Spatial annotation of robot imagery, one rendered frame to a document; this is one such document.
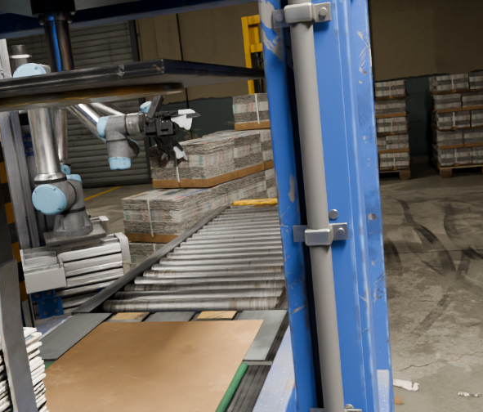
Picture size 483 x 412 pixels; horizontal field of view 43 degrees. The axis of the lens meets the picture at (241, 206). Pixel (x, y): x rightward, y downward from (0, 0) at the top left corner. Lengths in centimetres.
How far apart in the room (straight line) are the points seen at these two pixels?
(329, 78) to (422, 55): 924
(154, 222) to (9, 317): 247
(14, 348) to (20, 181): 200
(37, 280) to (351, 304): 181
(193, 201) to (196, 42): 740
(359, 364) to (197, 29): 978
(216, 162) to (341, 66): 267
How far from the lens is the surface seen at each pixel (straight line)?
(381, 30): 982
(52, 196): 226
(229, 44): 1013
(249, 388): 104
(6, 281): 59
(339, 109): 57
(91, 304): 158
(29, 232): 262
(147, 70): 68
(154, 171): 335
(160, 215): 302
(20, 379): 63
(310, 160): 55
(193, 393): 104
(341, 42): 57
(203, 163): 314
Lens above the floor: 126
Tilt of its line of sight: 10 degrees down
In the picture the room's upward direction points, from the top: 6 degrees counter-clockwise
